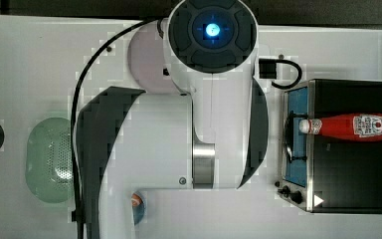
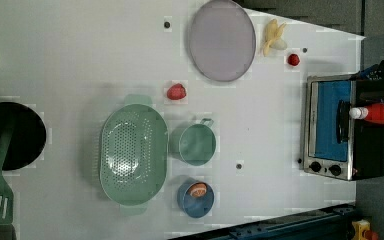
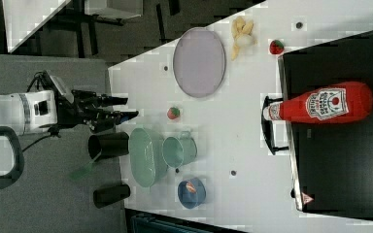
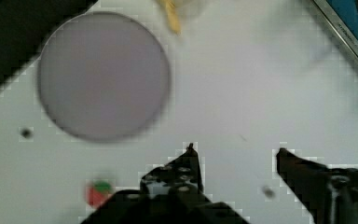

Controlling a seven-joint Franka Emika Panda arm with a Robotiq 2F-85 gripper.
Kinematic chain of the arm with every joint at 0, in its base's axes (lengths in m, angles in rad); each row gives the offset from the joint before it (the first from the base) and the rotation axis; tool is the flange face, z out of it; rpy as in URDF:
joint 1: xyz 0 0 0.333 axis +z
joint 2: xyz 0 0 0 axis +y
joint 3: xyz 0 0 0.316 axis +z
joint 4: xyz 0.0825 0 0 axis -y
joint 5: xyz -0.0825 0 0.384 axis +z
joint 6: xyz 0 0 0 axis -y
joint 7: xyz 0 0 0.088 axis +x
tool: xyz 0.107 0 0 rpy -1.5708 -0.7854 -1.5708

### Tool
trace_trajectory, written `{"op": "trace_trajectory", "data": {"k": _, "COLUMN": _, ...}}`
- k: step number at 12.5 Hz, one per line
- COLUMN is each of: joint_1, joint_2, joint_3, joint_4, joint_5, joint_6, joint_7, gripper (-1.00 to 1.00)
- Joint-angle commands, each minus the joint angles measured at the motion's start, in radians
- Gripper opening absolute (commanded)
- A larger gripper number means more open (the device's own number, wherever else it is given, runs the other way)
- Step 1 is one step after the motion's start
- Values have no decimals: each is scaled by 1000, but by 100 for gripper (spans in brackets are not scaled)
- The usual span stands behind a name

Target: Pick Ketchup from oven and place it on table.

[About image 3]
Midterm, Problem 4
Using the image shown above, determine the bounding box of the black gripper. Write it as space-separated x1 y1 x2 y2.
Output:
55 90 139 134

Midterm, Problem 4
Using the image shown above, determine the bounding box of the red ketchup bottle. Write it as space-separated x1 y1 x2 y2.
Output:
262 82 373 124

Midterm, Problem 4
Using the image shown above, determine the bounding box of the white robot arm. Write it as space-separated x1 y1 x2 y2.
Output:
0 90 139 189

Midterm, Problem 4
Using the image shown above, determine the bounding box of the red strawberry near oven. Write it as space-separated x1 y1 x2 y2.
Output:
269 40 285 54

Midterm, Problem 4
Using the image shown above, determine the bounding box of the black toaster oven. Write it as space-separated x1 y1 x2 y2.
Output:
278 30 373 220

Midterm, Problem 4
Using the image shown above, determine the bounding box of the black utensil holder cup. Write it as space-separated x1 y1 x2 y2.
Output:
87 132 129 160

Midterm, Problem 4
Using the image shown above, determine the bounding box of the red strawberry near colander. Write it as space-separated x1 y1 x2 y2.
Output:
167 107 181 119

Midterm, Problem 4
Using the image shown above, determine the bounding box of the green colander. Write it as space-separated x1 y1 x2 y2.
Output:
128 128 168 187

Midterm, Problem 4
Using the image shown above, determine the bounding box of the green slotted spatula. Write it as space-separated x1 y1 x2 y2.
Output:
69 153 101 181

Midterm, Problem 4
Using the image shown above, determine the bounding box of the green metal cup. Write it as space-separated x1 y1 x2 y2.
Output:
162 131 197 169

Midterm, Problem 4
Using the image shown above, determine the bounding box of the black cylinder cup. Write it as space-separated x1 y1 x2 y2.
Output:
93 184 131 209

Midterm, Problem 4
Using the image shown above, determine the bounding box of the grey round plate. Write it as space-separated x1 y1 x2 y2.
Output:
173 27 226 98

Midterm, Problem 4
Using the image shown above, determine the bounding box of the orange slice toy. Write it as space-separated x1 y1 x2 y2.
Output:
186 182 196 193

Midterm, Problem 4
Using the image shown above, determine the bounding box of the blue bowl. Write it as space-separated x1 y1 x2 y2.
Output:
178 178 206 209

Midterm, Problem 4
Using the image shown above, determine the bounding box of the blue crate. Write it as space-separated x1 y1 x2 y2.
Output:
128 214 242 233

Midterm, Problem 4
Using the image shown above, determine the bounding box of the peeled banana toy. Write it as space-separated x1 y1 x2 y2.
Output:
231 17 256 60

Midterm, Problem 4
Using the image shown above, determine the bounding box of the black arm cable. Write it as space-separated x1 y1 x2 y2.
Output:
21 71 57 153

